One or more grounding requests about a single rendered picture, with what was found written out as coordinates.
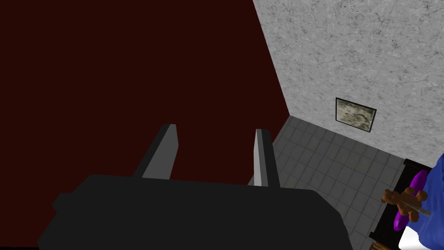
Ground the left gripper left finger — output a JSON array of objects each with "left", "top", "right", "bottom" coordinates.
[{"left": 133, "top": 123, "right": 179, "bottom": 181}]

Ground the black bed with blue cover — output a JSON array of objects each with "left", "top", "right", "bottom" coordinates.
[{"left": 368, "top": 152, "right": 444, "bottom": 250}]

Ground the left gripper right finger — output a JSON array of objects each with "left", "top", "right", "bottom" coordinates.
[{"left": 253, "top": 128, "right": 281, "bottom": 188}]

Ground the framed grey picture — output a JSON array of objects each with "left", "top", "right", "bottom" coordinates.
[{"left": 335, "top": 97, "right": 378, "bottom": 134}]

